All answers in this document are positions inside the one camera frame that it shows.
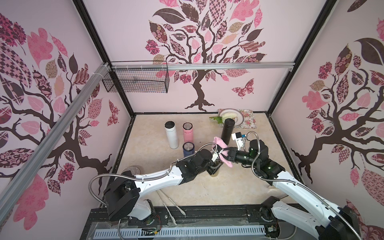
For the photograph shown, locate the white slotted cable duct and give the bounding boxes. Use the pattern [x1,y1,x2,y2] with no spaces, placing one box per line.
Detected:
[92,225,266,240]

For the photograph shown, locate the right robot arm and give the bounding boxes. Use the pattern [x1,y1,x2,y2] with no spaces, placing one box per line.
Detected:
[217,140,362,240]

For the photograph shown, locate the black wire basket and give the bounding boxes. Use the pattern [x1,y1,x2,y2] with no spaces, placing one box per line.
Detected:
[103,60,170,94]

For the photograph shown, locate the blue thermos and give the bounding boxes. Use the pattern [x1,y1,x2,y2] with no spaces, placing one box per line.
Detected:
[183,142,195,157]

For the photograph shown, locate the left metal cable conduit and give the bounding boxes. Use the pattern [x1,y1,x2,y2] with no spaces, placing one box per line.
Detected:
[87,142,218,208]

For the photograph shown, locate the floral rectangular tray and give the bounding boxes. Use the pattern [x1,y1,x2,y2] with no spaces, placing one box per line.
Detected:
[218,109,257,129]

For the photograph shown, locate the metal tongs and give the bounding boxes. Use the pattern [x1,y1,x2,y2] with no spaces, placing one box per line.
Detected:
[156,190,187,226]

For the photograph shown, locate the white thermos black lid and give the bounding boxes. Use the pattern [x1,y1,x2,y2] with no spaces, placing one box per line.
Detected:
[165,121,179,149]

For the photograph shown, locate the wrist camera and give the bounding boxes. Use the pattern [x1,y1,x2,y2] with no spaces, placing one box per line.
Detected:
[212,153,221,165]
[231,132,246,151]

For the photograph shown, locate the gold thermos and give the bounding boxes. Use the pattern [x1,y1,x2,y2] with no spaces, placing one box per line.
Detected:
[211,163,223,177]

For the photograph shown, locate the round glass coaster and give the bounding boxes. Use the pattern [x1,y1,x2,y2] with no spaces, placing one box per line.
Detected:
[122,166,141,176]

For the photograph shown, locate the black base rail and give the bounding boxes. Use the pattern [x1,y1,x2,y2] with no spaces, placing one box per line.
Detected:
[79,202,340,240]

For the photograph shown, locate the toy napa cabbage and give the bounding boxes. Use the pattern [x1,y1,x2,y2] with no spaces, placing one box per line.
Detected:
[222,112,238,122]

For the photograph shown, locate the horizontal aluminium back bar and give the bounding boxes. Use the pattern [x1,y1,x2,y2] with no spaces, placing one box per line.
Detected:
[111,62,295,71]

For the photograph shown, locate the pink towel cloth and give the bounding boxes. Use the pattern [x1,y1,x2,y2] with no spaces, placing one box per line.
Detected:
[214,137,233,168]

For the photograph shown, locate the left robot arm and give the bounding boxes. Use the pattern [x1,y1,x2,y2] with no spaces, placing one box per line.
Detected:
[104,149,219,222]

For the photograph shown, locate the pink thermos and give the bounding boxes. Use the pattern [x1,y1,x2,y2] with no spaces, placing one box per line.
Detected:
[183,123,194,143]

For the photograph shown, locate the white round plate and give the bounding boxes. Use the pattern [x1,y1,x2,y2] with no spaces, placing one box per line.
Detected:
[219,109,245,127]

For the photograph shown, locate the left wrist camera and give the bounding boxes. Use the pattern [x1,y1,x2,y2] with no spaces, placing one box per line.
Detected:
[212,153,221,165]

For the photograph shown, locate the diagonal aluminium left bar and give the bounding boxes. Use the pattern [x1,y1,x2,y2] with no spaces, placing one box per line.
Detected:
[1,63,110,223]

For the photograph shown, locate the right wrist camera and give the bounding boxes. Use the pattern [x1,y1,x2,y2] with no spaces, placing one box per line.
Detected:
[231,132,246,151]

